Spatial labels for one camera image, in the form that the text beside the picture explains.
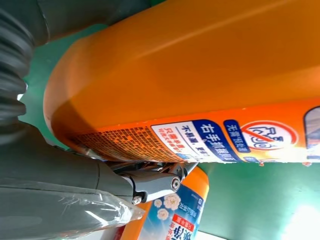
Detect short orange Tide bottle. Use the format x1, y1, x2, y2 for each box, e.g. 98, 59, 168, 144
119, 166, 210, 240

